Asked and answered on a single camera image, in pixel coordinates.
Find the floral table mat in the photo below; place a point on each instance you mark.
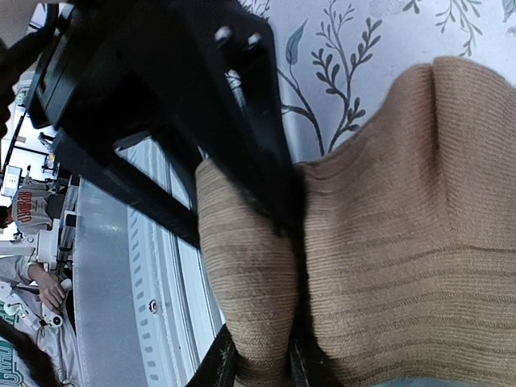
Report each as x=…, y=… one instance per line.
x=337, y=59

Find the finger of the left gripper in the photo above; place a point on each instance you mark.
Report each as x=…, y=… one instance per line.
x=248, y=143

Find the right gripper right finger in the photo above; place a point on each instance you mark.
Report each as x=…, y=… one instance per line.
x=309, y=365

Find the person in grey shirt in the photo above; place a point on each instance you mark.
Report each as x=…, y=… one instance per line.
x=38, y=334

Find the brown ribbed sock pair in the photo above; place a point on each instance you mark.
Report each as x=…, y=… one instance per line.
x=410, y=243

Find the aluminium front rail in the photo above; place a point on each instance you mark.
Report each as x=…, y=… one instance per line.
x=145, y=312

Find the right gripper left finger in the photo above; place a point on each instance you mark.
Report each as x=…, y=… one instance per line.
x=218, y=366

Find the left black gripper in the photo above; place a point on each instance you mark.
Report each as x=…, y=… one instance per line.
x=131, y=66

